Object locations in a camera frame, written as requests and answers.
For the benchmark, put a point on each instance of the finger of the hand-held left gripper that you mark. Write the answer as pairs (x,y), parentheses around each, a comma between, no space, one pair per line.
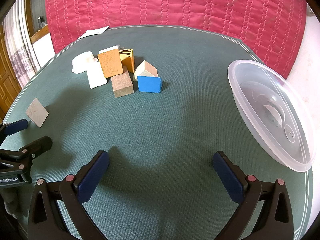
(16,127)
(37,145)

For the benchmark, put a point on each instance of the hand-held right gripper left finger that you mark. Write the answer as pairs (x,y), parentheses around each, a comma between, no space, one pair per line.
(93,177)

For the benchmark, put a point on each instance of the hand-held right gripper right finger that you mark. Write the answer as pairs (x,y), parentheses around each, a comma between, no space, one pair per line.
(228,177)

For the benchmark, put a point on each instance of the grey rectangular tile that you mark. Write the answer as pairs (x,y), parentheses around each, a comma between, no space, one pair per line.
(37,112)

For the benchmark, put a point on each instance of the clear plastic container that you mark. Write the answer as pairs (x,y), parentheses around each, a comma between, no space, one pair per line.
(270,110)

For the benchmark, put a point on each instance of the white rectangular tile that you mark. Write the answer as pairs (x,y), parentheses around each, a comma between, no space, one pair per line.
(96,77)

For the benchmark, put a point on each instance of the wooden rectangular block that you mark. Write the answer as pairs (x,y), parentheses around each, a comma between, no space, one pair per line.
(121,85)

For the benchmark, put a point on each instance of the orange cork tile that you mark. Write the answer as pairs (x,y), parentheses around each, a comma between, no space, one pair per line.
(110,63)

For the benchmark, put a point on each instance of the white plug charger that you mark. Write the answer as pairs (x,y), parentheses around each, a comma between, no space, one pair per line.
(110,48)

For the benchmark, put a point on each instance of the orange striped triangular block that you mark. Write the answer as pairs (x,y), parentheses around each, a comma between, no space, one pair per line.
(128,61)

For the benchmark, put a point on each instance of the wooden door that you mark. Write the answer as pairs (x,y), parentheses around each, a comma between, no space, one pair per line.
(7,80)

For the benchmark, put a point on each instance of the patterned white curtain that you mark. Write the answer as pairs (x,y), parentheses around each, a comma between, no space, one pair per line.
(20,47)

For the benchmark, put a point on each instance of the green table mat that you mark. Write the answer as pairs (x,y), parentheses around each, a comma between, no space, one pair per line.
(160,120)

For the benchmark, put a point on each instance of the blue block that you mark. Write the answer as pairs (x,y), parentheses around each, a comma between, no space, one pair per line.
(148,84)

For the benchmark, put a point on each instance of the dark metal bottle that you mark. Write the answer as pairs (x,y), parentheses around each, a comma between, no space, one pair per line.
(40,21)

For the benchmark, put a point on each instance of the wooden triangular prism block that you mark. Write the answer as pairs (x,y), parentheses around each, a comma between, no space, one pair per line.
(146,70)

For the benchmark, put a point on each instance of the white paper sheet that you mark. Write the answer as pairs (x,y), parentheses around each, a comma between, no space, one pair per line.
(93,32)

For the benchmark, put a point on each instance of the red quilted blanket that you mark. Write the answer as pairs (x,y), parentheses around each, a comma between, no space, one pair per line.
(175,2)

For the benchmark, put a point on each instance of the wooden window frame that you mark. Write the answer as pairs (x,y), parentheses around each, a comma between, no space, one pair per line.
(28,12)

